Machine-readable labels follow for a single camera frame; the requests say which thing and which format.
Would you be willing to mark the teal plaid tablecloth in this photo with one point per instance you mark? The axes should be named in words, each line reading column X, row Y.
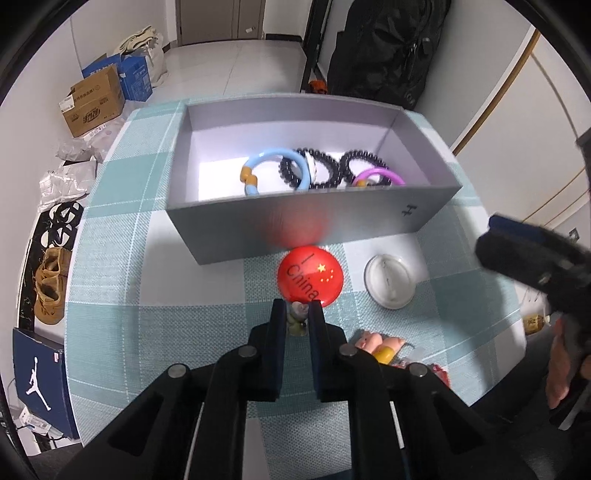
column 138, row 302

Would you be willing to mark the brown wooden door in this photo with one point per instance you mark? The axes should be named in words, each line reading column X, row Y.
column 206, row 21

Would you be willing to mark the black backpack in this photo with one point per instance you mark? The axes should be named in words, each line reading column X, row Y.
column 385, row 51

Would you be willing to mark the right gripper camera mount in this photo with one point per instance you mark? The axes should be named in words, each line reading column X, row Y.
column 584, row 145

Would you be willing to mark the tan suede shoe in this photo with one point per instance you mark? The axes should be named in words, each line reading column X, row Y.
column 50, row 282

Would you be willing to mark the right human hand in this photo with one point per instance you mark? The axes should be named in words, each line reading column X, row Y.
column 559, row 367

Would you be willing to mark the pink pig keychain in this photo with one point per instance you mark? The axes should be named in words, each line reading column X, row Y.
column 384, row 349

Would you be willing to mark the brown cardboard box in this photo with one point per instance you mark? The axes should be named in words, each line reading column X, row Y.
column 93, row 101

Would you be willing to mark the red cartoon figure charm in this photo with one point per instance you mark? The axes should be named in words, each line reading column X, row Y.
column 416, row 355

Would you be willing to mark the black coat rack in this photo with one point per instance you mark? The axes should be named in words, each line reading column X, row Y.
column 314, row 34

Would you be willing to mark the blue cardboard box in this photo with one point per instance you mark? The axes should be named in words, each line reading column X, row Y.
column 132, row 72

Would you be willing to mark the white bag with cloth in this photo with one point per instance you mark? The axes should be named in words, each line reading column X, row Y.
column 146, row 43

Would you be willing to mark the blue Jordan shoebox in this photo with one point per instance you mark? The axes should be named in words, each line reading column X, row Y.
column 41, row 383

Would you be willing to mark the grey plastic mailer bag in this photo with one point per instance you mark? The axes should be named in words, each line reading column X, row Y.
column 94, row 144

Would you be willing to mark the black white slipper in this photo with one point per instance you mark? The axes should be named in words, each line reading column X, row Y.
column 56, row 227

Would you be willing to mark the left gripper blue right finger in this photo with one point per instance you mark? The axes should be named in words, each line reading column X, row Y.
column 404, row 423

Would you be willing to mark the red China flag badge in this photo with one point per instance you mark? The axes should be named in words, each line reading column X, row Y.
column 308, row 274

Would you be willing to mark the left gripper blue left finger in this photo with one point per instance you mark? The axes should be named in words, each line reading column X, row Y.
column 190, row 423

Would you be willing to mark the white round badge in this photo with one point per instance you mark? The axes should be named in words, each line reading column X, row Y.
column 389, row 282

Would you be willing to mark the grey cardboard box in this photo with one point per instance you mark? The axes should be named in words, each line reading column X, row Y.
column 258, row 175

